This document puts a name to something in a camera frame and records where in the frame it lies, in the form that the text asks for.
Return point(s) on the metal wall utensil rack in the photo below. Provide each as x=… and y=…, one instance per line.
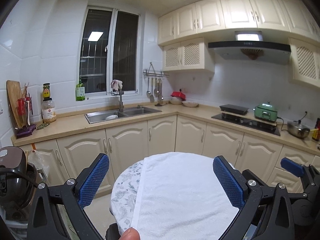
x=156, y=73

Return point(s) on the cream cabinets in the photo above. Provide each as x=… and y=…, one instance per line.
x=130, y=142
x=237, y=12

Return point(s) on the floral tablecloth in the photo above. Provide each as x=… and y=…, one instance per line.
x=125, y=192

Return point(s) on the cream lattice wall cabinet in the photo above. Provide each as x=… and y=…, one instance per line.
x=306, y=62
x=190, y=55

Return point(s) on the clear plastic jar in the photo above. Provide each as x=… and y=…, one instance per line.
x=48, y=111

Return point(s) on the hanging metal spatula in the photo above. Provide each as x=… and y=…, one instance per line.
x=152, y=98

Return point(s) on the metal faucet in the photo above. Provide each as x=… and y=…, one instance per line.
x=121, y=102

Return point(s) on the range hood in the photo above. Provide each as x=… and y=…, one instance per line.
x=250, y=52

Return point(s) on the black air fryer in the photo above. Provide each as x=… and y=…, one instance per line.
x=15, y=180

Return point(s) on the utensil holder with chopsticks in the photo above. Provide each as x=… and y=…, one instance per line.
x=25, y=130

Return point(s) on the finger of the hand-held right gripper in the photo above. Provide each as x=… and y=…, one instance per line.
x=291, y=166

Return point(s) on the cream upper cabinets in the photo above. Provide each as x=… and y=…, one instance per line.
x=237, y=12

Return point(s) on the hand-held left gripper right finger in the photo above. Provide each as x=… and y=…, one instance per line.
x=227, y=182

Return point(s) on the white towel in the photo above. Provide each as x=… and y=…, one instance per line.
x=180, y=195

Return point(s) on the red pot lid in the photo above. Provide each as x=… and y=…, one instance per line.
x=178, y=95

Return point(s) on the cream lower cabinets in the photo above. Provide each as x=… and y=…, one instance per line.
x=130, y=142

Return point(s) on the green dish soap bottle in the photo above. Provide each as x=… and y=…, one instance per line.
x=80, y=92

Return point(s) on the kitchen window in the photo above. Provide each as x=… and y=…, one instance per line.
x=125, y=50

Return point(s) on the shallow white bowl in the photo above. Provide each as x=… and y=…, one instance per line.
x=190, y=104

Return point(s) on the hanging metal spoon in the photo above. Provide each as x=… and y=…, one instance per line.
x=156, y=91
x=160, y=97

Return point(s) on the wooden cutting board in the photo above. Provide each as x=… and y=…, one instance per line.
x=12, y=97

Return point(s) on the black induction cooker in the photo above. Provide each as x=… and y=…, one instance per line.
x=233, y=108

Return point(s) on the green electric pot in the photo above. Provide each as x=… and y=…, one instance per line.
x=266, y=112

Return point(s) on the white dish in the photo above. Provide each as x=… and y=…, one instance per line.
x=111, y=117

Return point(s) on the pale dishcloth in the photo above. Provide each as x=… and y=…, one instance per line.
x=117, y=84

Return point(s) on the black gas stove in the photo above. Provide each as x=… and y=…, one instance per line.
x=246, y=125

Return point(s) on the group of condiment bottles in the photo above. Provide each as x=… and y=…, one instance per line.
x=316, y=130

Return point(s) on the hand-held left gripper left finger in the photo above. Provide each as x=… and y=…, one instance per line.
x=95, y=180

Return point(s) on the clear hanging plastic bag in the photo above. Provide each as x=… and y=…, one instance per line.
x=37, y=162

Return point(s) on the yellow label sauce bottle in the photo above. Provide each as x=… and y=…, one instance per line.
x=46, y=91

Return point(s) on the hanging metal ladle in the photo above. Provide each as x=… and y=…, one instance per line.
x=148, y=91

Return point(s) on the steel cooking pot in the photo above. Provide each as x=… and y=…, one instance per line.
x=297, y=130

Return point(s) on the stainless steel sink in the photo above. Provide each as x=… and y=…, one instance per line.
x=140, y=112

